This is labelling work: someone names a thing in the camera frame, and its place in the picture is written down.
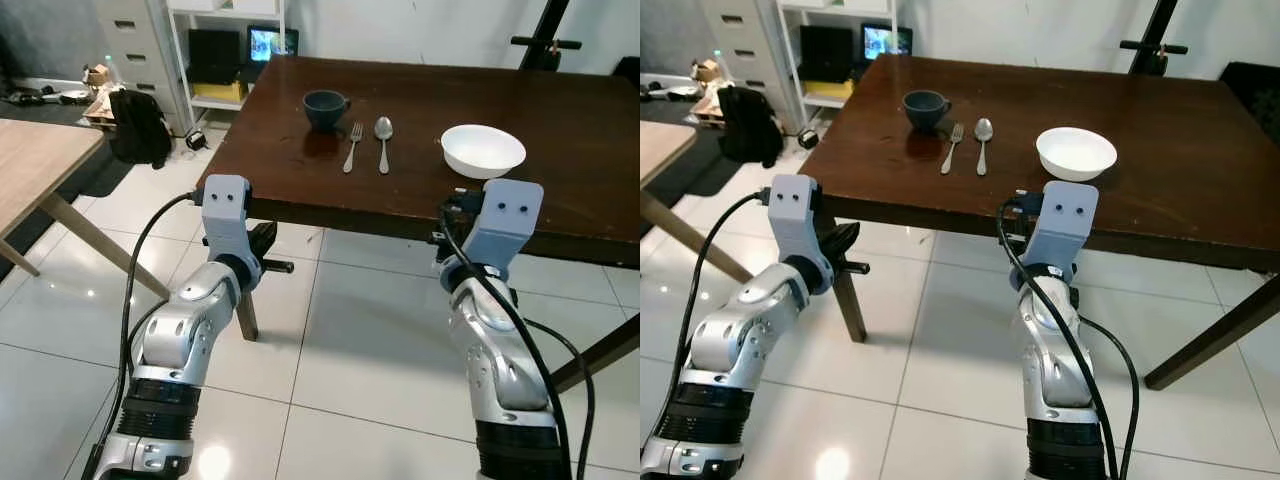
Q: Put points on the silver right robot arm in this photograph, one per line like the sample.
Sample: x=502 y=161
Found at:
x=495 y=350
x=1050 y=350

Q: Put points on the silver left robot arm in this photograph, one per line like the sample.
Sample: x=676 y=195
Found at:
x=735 y=335
x=175 y=335

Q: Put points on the dark brown wooden table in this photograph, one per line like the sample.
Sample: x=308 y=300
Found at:
x=300 y=190
x=1180 y=130

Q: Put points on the white bowl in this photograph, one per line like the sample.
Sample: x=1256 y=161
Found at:
x=483 y=150
x=1076 y=152

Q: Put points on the silver spoon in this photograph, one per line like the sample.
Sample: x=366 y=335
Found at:
x=383 y=126
x=983 y=128

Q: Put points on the silver fork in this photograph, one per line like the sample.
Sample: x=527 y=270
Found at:
x=957 y=131
x=356 y=130

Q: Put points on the black power adapter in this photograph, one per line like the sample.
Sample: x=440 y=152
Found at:
x=807 y=138
x=196 y=141

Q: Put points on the dark blue cup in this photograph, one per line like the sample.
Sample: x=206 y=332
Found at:
x=922 y=108
x=322 y=108

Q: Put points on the black backpack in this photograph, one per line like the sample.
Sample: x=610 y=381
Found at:
x=138 y=125
x=748 y=122

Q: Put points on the yellow flat box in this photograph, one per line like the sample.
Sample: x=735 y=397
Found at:
x=828 y=90
x=218 y=92

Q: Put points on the wooden crate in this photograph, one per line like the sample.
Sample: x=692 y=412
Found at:
x=100 y=108
x=712 y=105

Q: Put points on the black box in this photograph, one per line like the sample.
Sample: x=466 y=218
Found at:
x=214 y=55
x=826 y=52

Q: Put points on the white metal shelf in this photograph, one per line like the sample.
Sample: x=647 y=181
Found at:
x=176 y=60
x=786 y=55

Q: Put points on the small lit monitor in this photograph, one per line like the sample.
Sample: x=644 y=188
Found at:
x=272 y=44
x=886 y=41

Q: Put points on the light wooden table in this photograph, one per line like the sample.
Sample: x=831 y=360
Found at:
x=35 y=160
x=660 y=145

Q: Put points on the black stand with crossbar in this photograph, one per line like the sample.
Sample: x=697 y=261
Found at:
x=548 y=30
x=1158 y=30

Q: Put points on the small cardboard box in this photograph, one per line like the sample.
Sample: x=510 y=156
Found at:
x=705 y=71
x=97 y=75

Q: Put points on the white filing cabinet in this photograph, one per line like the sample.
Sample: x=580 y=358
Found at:
x=135 y=40
x=740 y=35

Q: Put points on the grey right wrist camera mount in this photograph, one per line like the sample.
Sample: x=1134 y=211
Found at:
x=505 y=225
x=1065 y=225

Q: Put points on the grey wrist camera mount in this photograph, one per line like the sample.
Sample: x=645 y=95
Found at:
x=1065 y=225
x=505 y=225
x=225 y=215
x=793 y=212

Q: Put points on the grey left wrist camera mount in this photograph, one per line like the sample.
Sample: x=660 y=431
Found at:
x=225 y=215
x=793 y=212

